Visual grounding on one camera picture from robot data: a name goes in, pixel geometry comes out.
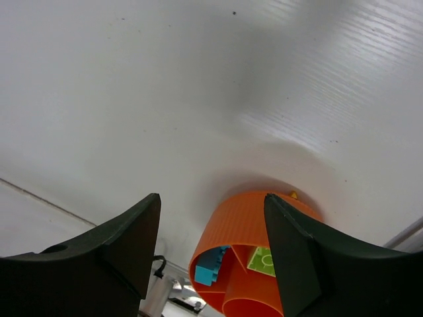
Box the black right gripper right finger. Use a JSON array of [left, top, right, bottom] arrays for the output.
[[264, 194, 422, 316]]

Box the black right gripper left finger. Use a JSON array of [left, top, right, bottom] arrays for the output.
[[1, 194, 161, 316]]

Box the lime green lego brick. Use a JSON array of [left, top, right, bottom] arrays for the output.
[[247, 246, 276, 277]]

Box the teal lego brick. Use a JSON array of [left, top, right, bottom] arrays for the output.
[[194, 246, 230, 287]]

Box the black right base cable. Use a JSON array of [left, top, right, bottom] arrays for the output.
[[152, 255, 167, 279]]

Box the aluminium frame rail right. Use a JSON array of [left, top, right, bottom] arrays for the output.
[[384, 217, 422, 252]]

